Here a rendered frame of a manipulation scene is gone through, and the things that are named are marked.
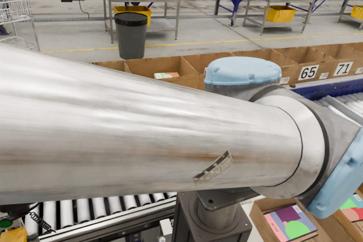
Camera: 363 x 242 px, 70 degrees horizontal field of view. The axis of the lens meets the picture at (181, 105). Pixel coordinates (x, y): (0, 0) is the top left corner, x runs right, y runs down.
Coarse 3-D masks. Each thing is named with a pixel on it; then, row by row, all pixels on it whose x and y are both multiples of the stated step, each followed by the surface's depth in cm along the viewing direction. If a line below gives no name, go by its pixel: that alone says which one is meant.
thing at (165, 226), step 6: (246, 204) 117; (252, 204) 118; (246, 210) 115; (162, 222) 107; (168, 222) 107; (252, 222) 110; (162, 228) 104; (168, 228) 105; (252, 228) 108; (162, 234) 104; (252, 234) 106; (258, 234) 106; (252, 240) 103; (258, 240) 104
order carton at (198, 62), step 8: (184, 56) 179; (192, 56) 182; (200, 56) 184; (208, 56) 187; (216, 56) 189; (224, 56) 192; (232, 56) 190; (192, 64) 185; (200, 64) 188; (208, 64) 190; (200, 72) 192; (200, 80) 159; (200, 88) 162
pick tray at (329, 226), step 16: (256, 208) 106; (272, 208) 116; (304, 208) 117; (256, 224) 108; (320, 224) 111; (336, 224) 103; (272, 240) 97; (320, 240) 105; (336, 240) 104; (352, 240) 97
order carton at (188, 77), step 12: (132, 60) 166; (144, 60) 170; (156, 60) 173; (168, 60) 176; (180, 60) 180; (132, 72) 171; (144, 72) 174; (156, 72) 178; (168, 72) 181; (180, 72) 183; (192, 72) 164; (180, 84) 155; (192, 84) 158
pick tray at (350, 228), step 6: (360, 186) 128; (360, 192) 128; (336, 216) 109; (342, 216) 106; (342, 222) 106; (348, 222) 104; (360, 222) 113; (348, 228) 104; (354, 228) 101; (360, 228) 111; (354, 234) 101; (360, 234) 99; (354, 240) 102; (360, 240) 99
